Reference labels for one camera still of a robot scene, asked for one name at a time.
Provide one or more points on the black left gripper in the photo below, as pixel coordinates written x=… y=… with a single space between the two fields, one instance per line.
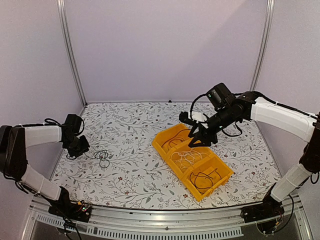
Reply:
x=85 y=148

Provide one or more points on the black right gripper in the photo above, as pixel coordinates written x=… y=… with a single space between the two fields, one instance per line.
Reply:
x=205 y=134

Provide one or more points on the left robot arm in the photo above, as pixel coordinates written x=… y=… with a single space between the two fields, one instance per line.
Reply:
x=15 y=140

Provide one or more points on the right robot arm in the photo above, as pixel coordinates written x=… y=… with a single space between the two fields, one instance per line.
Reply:
x=254 y=106

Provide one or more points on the yellow three-compartment bin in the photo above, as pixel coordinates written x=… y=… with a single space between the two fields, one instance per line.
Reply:
x=199 y=169

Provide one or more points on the floral table cloth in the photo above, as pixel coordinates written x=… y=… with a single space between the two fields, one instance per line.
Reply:
x=122 y=168

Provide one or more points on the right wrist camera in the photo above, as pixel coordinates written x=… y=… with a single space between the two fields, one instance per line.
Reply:
x=190 y=118

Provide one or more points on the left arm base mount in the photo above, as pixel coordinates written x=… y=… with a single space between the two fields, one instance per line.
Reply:
x=71 y=210

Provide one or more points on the aluminium front rail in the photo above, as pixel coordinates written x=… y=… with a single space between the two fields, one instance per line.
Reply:
x=114 y=223

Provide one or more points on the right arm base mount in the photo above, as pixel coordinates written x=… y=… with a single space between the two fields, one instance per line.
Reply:
x=269 y=208

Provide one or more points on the left rear aluminium post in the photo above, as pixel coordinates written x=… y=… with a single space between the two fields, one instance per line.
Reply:
x=61 y=6

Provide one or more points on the aluminium post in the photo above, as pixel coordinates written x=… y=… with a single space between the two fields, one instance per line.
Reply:
x=270 y=4
x=61 y=6

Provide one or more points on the right rear aluminium post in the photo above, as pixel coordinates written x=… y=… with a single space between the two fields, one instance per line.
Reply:
x=270 y=4

